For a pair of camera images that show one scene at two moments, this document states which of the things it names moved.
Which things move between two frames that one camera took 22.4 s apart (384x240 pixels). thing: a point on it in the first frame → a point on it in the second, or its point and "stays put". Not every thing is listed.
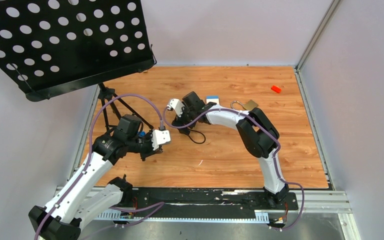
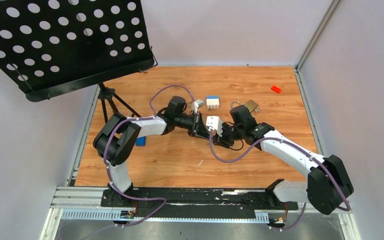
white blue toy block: (212, 98) stays put
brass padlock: (248, 105) stays put
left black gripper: (150, 151) → (199, 126)
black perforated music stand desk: (50, 47) stays put
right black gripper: (183, 120) → (221, 141)
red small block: (276, 89) stays put
